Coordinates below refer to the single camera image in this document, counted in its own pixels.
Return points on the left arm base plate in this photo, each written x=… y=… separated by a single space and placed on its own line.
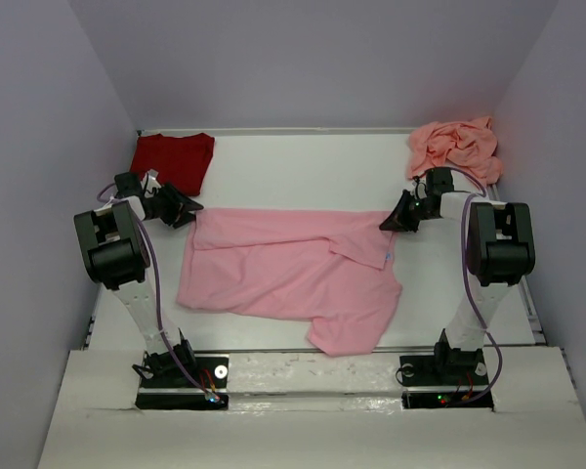
x=175 y=392

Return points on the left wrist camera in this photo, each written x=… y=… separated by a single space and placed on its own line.
x=150 y=182

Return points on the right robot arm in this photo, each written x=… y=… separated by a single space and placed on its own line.
x=497 y=252

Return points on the pink t-shirt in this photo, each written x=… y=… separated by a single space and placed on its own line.
x=332 y=269

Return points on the red folded t-shirt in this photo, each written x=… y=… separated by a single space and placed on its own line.
x=180 y=161

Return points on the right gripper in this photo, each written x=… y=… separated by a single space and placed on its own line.
x=397 y=220

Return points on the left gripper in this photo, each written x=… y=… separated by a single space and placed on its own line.
x=179 y=206

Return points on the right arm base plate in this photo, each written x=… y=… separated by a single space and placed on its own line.
x=444 y=386

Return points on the salmon crumpled t-shirt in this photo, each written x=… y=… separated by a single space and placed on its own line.
x=468 y=145

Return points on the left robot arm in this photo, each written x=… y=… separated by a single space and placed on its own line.
x=118 y=254

